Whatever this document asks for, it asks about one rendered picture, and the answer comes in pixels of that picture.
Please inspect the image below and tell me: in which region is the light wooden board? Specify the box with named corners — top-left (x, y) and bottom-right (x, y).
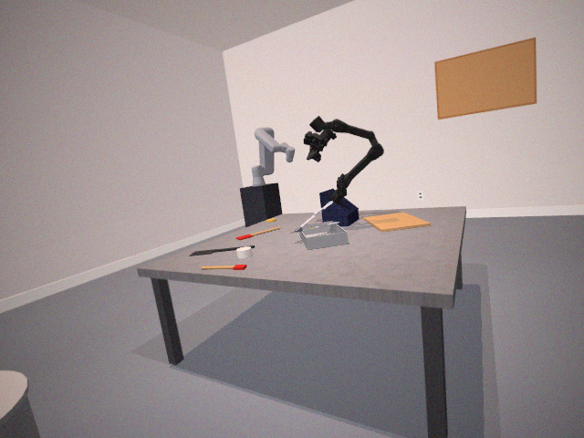
top-left (364, 213), bottom-right (430, 232)

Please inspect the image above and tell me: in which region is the white round disc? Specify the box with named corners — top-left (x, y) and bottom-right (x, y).
top-left (236, 246), bottom-right (252, 258)

